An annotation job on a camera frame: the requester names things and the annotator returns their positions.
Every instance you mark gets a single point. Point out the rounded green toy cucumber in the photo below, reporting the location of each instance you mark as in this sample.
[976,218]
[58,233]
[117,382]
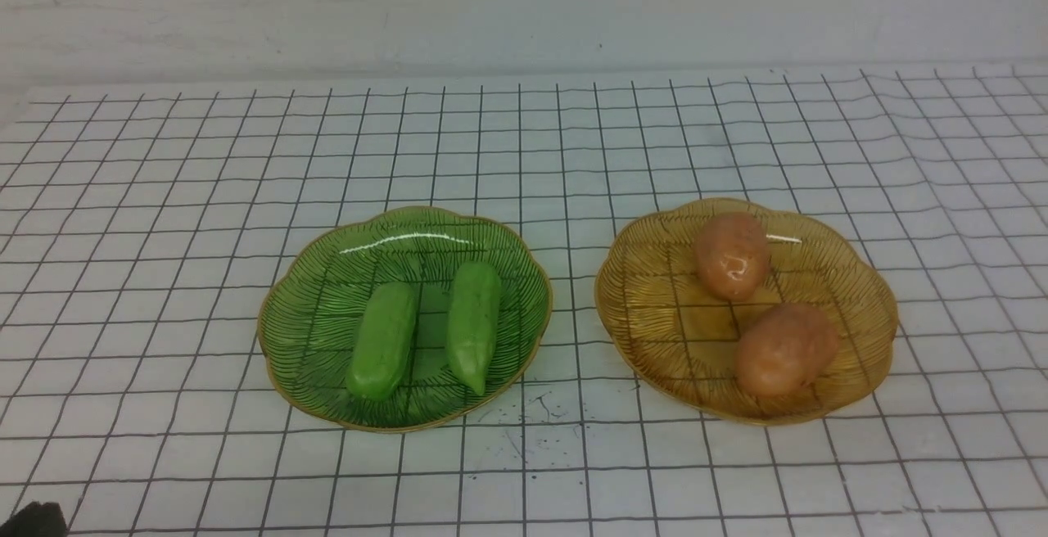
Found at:
[383,341]

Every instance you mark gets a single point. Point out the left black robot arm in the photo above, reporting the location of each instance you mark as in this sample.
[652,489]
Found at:
[36,519]

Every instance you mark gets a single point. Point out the amber transparent plastic plate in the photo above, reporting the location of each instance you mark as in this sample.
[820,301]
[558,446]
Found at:
[682,340]

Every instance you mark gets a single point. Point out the green transparent plastic plate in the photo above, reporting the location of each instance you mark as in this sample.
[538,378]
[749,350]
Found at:
[308,322]

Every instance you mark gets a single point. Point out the tan toy potato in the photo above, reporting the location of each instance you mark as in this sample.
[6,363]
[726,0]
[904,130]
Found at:
[785,349]

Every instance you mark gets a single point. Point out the pointed green toy cucumber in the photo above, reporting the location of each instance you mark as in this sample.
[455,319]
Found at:
[473,317]

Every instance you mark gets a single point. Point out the white grid tablecloth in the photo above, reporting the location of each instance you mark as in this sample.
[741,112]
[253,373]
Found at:
[143,224]

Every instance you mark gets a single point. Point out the orange toy potato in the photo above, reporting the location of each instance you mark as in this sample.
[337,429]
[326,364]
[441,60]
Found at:
[732,255]

